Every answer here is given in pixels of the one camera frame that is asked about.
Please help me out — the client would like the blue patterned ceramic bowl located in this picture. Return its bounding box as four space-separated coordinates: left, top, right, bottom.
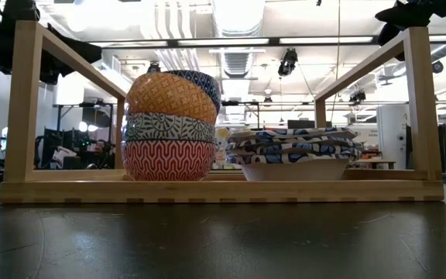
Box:
163 69 222 114

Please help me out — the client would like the yellow toy figure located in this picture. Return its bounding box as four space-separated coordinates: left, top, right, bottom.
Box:
214 126 232 170

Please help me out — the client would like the black ceiling spotlight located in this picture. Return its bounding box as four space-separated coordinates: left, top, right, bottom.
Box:
277 48 299 78

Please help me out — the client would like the blue white paper bowl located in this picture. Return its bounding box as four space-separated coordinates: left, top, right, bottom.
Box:
230 151 362 182

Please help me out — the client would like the wooden background table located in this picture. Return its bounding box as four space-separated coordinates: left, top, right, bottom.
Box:
348 158 397 171

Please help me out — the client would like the wooden slatted shelf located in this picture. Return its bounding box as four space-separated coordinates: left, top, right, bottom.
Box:
0 19 445 205

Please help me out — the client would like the black overhead light bar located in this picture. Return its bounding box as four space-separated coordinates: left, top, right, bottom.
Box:
87 36 446 49

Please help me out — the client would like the yellow patterned ceramic bowl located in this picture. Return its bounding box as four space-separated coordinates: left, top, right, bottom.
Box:
125 71 218 126

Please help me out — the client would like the person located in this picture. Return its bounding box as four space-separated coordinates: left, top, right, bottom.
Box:
91 139 112 167

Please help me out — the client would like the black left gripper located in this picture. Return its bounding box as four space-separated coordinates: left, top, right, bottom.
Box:
39 23 102 84

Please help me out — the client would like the red zigzag ceramic bowl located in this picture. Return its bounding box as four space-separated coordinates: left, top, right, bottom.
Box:
121 139 217 182

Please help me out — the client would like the white pillar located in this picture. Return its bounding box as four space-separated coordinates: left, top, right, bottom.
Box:
376 104 409 171

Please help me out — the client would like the black table mat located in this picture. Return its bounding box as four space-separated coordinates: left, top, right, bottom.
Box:
0 172 446 279

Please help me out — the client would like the grey patterned ceramic bowl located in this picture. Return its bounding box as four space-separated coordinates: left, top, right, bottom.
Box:
121 112 217 144

